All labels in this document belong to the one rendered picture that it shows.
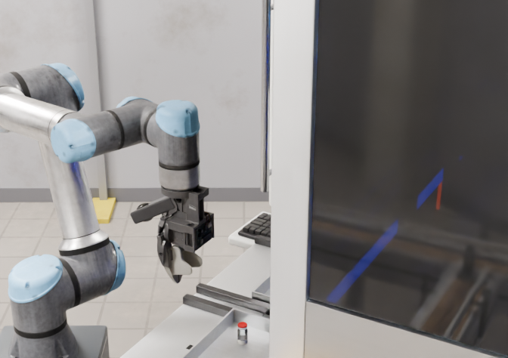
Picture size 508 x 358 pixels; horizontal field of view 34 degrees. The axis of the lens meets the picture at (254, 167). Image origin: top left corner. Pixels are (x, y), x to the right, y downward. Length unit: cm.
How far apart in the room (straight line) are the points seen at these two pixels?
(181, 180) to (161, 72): 279
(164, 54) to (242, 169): 74
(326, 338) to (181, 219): 37
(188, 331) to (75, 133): 60
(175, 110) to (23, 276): 59
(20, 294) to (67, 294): 10
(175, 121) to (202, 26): 275
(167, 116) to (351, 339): 49
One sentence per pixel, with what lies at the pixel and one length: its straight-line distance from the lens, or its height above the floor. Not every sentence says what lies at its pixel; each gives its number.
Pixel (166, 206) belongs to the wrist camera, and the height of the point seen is 125.
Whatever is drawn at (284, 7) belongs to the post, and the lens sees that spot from 119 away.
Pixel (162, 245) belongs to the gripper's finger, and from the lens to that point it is 157.
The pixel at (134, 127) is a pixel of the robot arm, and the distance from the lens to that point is 152.
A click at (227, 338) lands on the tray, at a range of 184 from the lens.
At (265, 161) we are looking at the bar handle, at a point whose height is 98.
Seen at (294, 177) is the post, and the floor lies 142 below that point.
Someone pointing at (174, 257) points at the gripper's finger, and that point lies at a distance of 159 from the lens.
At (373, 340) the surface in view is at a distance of 133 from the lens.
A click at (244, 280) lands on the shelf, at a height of 88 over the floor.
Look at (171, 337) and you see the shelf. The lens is 185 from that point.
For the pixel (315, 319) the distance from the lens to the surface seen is 135.
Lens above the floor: 192
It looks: 23 degrees down
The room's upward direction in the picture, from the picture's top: straight up
